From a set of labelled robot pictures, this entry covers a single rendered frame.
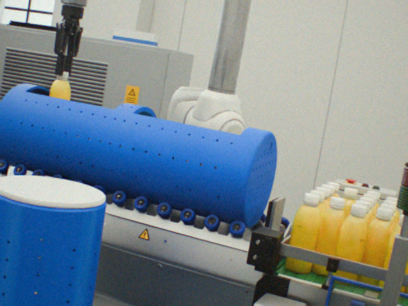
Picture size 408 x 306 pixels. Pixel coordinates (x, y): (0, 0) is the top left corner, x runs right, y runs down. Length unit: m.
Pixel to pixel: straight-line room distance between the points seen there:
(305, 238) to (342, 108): 2.96
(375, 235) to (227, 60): 0.90
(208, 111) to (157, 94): 1.24
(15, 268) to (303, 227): 0.72
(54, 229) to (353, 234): 0.73
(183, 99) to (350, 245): 1.02
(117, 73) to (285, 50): 1.50
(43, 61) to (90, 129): 1.84
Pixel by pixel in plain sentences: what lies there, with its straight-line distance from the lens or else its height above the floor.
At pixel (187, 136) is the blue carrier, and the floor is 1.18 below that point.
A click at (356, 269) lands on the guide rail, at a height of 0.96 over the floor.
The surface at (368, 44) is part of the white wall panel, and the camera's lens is 4.60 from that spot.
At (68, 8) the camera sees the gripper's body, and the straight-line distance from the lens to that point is 2.19.
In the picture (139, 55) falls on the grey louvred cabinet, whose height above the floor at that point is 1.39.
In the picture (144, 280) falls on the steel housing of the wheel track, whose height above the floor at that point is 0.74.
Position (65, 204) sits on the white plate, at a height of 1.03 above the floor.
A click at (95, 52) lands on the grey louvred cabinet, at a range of 3.62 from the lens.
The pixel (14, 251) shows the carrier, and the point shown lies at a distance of 1.50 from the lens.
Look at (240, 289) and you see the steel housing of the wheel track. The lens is 1.80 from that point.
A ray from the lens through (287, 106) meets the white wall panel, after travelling 4.61.
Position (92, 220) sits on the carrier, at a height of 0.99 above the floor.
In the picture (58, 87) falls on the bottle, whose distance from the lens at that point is 2.19.
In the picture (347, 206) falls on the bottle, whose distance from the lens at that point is 1.91.
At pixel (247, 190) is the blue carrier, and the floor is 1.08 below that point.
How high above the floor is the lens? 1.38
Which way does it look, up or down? 7 degrees down
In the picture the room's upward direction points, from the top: 10 degrees clockwise
